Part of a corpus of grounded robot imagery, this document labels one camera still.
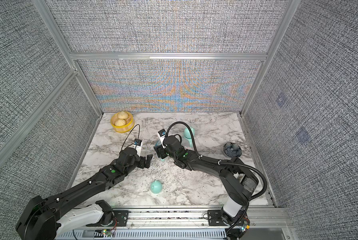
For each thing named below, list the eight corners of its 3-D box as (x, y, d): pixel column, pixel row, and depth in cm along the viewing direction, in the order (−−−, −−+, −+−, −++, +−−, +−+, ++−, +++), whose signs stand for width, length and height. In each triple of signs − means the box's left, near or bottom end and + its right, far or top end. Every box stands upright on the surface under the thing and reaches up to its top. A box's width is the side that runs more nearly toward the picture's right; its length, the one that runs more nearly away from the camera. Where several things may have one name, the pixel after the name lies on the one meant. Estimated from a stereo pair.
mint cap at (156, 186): (150, 193, 83) (149, 191, 79) (151, 183, 87) (150, 180, 83) (162, 193, 83) (161, 191, 79) (162, 183, 87) (162, 180, 83)
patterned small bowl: (224, 157, 97) (226, 154, 93) (221, 146, 103) (223, 142, 99) (240, 157, 97) (242, 154, 93) (236, 146, 103) (239, 142, 99)
